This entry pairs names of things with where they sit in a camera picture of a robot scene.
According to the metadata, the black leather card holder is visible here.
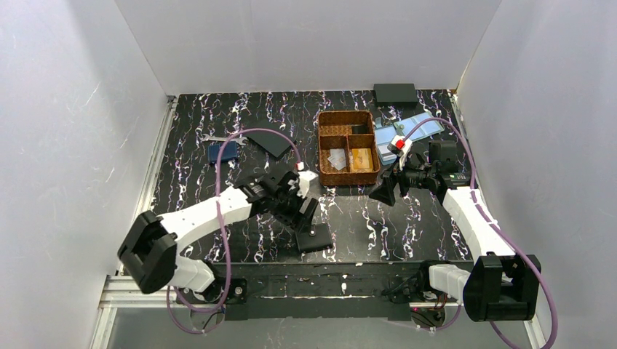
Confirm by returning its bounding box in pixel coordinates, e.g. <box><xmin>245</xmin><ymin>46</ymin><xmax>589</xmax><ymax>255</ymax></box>
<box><xmin>295</xmin><ymin>223</ymin><xmax>334</xmax><ymax>253</ymax></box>

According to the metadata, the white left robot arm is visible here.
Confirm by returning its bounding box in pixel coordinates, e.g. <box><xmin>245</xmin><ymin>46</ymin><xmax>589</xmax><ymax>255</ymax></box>
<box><xmin>117</xmin><ymin>166</ymin><xmax>317</xmax><ymax>294</ymax></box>

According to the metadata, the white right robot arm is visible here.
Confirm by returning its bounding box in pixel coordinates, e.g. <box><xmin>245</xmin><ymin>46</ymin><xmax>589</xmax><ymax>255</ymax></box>
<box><xmin>369</xmin><ymin>136</ymin><xmax>541</xmax><ymax>322</ymax></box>

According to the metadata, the light blue card sleeve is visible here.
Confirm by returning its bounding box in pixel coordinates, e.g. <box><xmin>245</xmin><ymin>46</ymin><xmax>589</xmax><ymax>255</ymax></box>
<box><xmin>375</xmin><ymin>126</ymin><xmax>405</xmax><ymax>169</ymax></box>

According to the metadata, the light green card sleeve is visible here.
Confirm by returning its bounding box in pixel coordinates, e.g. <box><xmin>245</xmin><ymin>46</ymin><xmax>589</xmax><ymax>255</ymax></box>
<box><xmin>394</xmin><ymin>112</ymin><xmax>444</xmax><ymax>142</ymax></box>

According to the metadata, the silver card in basket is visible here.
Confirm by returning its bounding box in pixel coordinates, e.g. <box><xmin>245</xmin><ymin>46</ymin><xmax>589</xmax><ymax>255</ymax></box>
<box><xmin>327</xmin><ymin>148</ymin><xmax>348</xmax><ymax>172</ymax></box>

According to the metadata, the black flat square pad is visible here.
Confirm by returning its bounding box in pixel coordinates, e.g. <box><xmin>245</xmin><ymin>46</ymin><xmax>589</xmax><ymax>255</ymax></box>
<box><xmin>245</xmin><ymin>131</ymin><xmax>292</xmax><ymax>159</ymax></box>

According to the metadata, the brown woven divided basket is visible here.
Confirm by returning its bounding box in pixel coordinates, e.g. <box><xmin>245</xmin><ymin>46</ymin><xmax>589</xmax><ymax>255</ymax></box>
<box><xmin>317</xmin><ymin>111</ymin><xmax>381</xmax><ymax>186</ymax></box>

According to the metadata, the navy blue small wallet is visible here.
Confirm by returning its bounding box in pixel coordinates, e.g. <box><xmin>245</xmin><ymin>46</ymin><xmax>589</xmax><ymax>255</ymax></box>
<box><xmin>207</xmin><ymin>141</ymin><xmax>239</xmax><ymax>165</ymax></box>

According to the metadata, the black rectangular box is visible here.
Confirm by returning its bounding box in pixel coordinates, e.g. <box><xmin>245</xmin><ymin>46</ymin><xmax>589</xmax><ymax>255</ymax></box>
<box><xmin>373</xmin><ymin>83</ymin><xmax>418</xmax><ymax>106</ymax></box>

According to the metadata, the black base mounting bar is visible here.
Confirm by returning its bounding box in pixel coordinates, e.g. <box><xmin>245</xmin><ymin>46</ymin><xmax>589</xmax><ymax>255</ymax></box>
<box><xmin>175</xmin><ymin>262</ymin><xmax>463</xmax><ymax>322</ymax></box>

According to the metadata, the silver metal wrench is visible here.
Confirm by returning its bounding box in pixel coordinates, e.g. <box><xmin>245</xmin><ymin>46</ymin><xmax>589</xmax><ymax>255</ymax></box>
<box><xmin>200</xmin><ymin>135</ymin><xmax>247</xmax><ymax>145</ymax></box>

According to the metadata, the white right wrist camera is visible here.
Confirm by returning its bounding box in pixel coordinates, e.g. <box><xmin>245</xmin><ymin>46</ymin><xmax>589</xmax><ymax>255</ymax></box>
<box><xmin>388</xmin><ymin>135</ymin><xmax>413</xmax><ymax>170</ymax></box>

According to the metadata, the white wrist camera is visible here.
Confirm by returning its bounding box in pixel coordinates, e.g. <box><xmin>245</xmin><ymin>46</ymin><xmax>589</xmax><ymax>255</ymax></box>
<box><xmin>295</xmin><ymin>162</ymin><xmax>319</xmax><ymax>198</ymax></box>
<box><xmin>388</xmin><ymin>135</ymin><xmax>413</xmax><ymax>170</ymax></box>

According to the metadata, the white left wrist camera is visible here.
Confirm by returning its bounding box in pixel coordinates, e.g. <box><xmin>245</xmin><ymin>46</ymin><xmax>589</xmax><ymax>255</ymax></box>
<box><xmin>295</xmin><ymin>162</ymin><xmax>319</xmax><ymax>198</ymax></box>

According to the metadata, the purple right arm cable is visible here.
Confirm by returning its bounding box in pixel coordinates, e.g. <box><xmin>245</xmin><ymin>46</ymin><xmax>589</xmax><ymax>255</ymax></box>
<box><xmin>402</xmin><ymin>116</ymin><xmax>560</xmax><ymax>349</ymax></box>

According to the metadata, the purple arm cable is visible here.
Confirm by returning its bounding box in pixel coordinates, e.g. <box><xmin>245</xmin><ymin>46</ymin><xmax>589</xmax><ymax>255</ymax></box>
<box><xmin>402</xmin><ymin>116</ymin><xmax>560</xmax><ymax>349</ymax></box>
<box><xmin>165</xmin><ymin>127</ymin><xmax>305</xmax><ymax>336</ymax></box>

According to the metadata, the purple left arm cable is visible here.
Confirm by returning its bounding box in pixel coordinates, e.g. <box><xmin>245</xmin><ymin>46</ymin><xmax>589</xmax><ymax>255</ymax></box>
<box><xmin>165</xmin><ymin>127</ymin><xmax>305</xmax><ymax>336</ymax></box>

